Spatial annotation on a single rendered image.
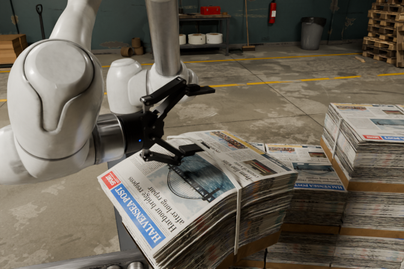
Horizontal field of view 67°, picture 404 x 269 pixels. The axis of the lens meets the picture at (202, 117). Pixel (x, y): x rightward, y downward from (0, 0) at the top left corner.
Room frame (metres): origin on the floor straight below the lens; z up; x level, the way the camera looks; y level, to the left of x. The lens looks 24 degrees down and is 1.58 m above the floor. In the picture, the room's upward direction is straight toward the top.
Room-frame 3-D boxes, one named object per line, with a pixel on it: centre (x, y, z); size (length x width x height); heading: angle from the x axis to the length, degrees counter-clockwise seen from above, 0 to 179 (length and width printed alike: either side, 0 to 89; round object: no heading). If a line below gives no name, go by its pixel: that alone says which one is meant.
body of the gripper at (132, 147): (0.55, 0.12, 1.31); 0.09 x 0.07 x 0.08; 125
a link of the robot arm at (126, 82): (1.28, 0.33, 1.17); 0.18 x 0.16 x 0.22; 93
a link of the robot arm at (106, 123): (0.50, 0.18, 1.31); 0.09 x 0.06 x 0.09; 35
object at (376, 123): (1.12, -0.72, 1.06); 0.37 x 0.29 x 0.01; 176
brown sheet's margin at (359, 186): (1.14, -0.72, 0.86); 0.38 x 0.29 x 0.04; 176
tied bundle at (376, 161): (1.14, -0.72, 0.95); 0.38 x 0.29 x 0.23; 176
